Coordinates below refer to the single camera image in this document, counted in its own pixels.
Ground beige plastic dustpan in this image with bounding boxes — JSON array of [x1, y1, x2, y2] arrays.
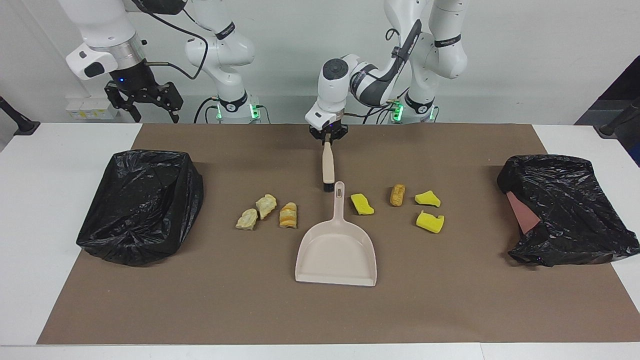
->
[[294, 181, 378, 288]]

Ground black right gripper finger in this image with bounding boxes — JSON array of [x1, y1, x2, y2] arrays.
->
[[150, 81, 184, 124], [104, 81, 143, 123]]

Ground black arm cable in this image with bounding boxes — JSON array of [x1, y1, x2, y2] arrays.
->
[[385, 19, 424, 63], [131, 0, 210, 81]]

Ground wedge yellow sponge piece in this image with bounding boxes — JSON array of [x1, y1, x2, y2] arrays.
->
[[414, 190, 442, 208]]

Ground notched yellow sponge piece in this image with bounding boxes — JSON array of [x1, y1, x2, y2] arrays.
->
[[416, 210, 445, 234]]

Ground brown table mat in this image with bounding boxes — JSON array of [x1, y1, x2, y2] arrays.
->
[[36, 123, 640, 346]]

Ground white box on table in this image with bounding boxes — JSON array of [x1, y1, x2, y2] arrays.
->
[[65, 97, 121, 121]]

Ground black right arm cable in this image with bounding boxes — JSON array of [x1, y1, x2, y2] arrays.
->
[[131, 0, 210, 81]]

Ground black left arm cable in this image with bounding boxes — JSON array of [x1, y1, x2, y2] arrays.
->
[[385, 19, 424, 63]]

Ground black plastic trash bag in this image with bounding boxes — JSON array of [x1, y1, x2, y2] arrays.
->
[[496, 154, 640, 268], [76, 149, 205, 267]]

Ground orange striped toy croissant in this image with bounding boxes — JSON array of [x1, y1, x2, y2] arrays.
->
[[278, 202, 299, 229]]

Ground beige hand brush black bristles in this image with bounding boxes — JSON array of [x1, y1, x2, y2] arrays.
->
[[321, 141, 337, 193]]

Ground black base power cable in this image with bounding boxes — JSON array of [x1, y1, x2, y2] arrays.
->
[[194, 97, 221, 124], [362, 90, 401, 124]]

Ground pink plastic bin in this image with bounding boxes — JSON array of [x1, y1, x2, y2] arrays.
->
[[506, 191, 542, 235]]

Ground pale toy dumpling pastry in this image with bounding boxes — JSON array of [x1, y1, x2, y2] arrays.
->
[[255, 194, 278, 220], [235, 208, 259, 231]]

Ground embossed yellow sponge piece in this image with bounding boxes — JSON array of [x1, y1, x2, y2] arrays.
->
[[350, 193, 375, 216]]

